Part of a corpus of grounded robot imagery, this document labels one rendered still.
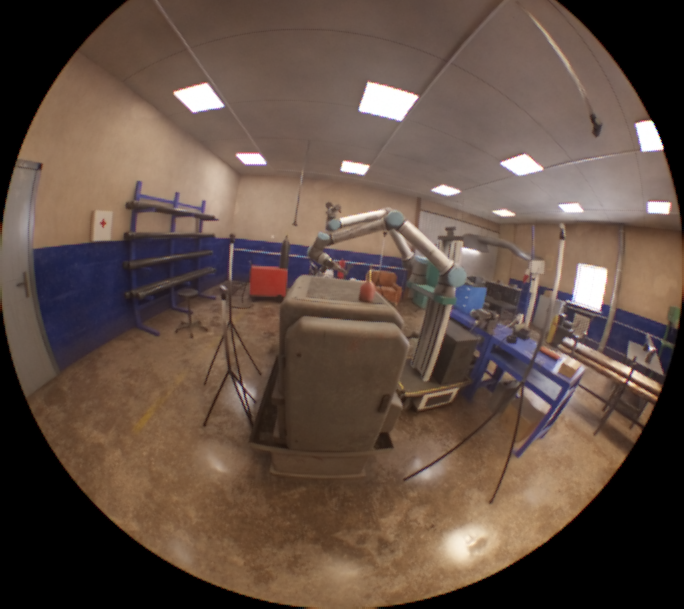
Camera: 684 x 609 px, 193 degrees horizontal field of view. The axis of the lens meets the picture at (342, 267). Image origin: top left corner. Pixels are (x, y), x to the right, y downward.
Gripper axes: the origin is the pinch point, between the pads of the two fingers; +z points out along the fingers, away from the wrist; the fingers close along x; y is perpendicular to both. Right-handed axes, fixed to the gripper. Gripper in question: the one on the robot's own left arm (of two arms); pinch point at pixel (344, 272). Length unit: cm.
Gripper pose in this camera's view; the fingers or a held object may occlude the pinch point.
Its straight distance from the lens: 147.0
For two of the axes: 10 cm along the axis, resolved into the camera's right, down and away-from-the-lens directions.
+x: 3.2, 0.8, 9.4
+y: 4.8, -8.7, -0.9
